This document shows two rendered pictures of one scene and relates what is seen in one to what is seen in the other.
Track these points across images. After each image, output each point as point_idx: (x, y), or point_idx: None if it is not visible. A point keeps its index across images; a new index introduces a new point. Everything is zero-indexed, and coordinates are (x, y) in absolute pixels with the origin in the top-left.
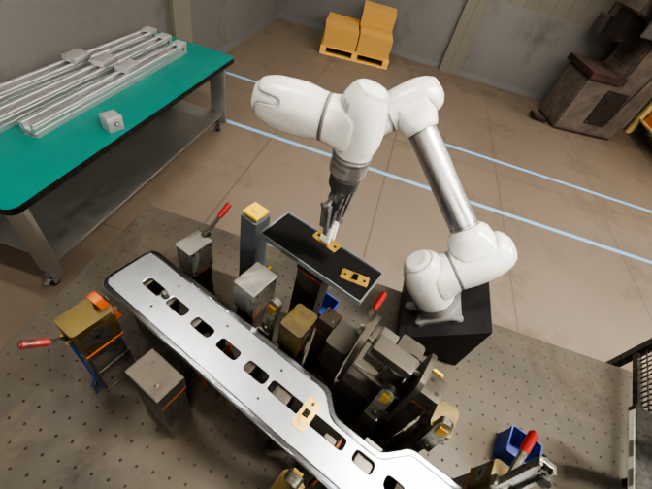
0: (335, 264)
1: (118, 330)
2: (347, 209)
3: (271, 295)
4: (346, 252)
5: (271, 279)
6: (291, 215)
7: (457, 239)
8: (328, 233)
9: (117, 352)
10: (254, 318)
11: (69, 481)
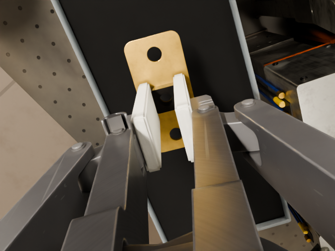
0: (152, 18)
1: None
2: (46, 178)
3: (284, 66)
4: (81, 44)
5: (318, 82)
6: (167, 238)
7: None
8: (192, 102)
9: None
10: (309, 48)
11: None
